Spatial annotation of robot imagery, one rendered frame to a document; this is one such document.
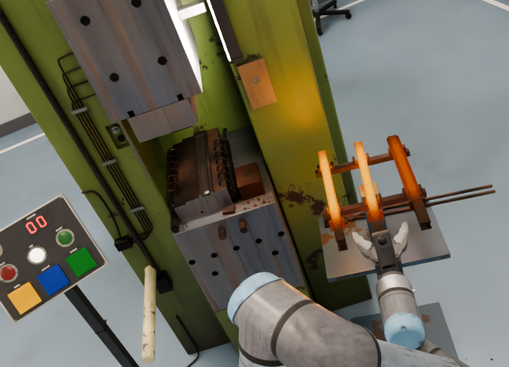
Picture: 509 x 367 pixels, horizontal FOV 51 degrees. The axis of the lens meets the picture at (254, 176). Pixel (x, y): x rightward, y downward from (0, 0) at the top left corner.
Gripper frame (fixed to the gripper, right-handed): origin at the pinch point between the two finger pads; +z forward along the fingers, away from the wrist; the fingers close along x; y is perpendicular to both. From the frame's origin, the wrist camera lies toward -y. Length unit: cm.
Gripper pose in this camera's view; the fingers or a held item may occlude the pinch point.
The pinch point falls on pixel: (378, 225)
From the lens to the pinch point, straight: 158.1
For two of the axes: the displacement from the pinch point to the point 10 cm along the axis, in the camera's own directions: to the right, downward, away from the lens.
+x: 9.6, -2.2, -1.9
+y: 2.9, 7.5, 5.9
